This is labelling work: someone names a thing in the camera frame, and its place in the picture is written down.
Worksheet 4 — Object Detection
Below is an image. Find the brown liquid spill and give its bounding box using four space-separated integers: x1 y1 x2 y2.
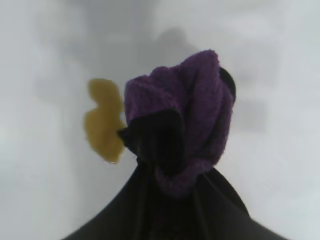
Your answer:
83 78 126 165

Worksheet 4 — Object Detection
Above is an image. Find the purple and black cloth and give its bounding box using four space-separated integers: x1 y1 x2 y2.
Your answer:
116 49 237 201

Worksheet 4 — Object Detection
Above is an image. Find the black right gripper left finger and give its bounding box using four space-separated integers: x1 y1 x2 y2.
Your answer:
59 158 181 240

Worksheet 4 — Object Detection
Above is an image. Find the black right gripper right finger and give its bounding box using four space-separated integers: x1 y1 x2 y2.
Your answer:
179 166 265 240

